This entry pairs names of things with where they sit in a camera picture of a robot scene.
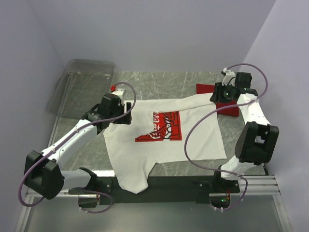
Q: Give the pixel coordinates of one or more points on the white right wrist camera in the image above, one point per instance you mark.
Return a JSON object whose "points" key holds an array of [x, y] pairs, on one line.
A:
{"points": [[229, 77]]}

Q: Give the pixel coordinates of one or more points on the white t shirt red print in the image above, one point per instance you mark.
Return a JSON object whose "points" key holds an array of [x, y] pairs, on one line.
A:
{"points": [[161, 131]]}

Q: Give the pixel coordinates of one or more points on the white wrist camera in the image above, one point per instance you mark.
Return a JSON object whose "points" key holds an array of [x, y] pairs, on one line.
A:
{"points": [[229, 77], [120, 92]]}

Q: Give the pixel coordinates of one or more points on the clear plastic bin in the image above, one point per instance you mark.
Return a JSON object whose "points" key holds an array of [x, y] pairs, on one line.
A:
{"points": [[81, 86]]}

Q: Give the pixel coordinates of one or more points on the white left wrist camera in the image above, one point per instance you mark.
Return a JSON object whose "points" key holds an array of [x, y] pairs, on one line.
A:
{"points": [[120, 92]]}

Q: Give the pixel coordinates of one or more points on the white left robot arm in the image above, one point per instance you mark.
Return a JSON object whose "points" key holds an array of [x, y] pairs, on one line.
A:
{"points": [[43, 170]]}

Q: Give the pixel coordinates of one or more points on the folded red t shirt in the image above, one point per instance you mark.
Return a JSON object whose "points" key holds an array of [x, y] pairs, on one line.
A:
{"points": [[204, 88]]}

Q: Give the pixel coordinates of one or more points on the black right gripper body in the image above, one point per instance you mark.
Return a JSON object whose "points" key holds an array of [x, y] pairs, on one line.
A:
{"points": [[216, 94]]}

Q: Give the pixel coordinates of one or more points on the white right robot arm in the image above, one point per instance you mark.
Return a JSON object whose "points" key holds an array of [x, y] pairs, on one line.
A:
{"points": [[256, 142]]}

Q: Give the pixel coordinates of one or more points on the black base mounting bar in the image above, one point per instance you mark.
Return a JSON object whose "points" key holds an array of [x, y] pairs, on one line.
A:
{"points": [[166, 189]]}

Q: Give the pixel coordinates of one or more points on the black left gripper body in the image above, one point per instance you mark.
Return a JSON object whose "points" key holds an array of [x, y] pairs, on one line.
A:
{"points": [[126, 113]]}

